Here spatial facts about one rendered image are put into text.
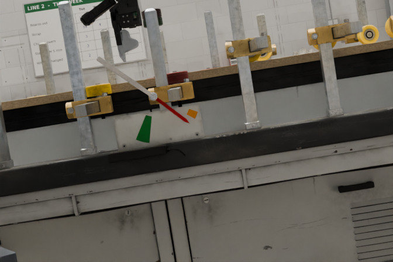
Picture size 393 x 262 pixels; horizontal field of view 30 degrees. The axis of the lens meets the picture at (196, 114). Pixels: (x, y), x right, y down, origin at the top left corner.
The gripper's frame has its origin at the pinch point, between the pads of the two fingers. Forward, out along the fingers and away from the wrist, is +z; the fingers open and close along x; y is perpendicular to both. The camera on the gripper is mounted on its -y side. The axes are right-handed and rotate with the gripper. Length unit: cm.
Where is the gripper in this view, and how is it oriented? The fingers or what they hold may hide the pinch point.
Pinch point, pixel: (121, 58)
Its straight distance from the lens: 214.0
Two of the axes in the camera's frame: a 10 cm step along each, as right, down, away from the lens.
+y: 9.9, -1.6, -0.1
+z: 1.6, 9.9, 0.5
